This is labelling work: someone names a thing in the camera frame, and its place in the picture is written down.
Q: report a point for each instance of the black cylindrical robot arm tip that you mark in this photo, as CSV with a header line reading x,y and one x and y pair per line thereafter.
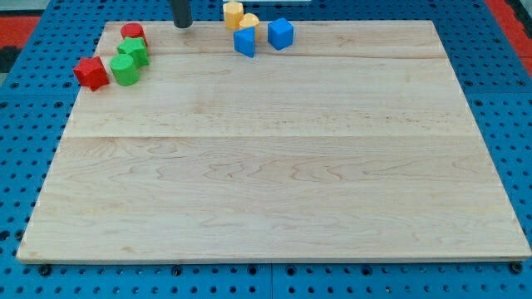
x,y
181,13

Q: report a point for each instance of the light wooden board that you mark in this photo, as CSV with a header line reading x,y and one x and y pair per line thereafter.
x,y
355,144

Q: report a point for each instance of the blue triangle block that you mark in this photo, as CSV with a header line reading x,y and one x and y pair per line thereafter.
x,y
244,41

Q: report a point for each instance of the blue cube block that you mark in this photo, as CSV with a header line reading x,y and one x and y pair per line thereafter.
x,y
280,33

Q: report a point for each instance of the yellow rounded block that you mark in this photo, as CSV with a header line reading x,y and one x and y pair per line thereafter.
x,y
251,20

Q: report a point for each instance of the yellow hexagon block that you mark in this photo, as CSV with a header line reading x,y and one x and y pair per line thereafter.
x,y
233,14

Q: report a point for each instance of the green cylinder block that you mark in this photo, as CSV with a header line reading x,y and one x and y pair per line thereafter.
x,y
124,70

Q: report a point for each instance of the green star block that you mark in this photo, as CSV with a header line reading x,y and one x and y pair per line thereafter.
x,y
136,48

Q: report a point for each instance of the red cylinder block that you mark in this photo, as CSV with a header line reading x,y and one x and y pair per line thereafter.
x,y
133,30

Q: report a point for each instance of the red star block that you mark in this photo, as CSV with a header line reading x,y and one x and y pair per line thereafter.
x,y
90,72

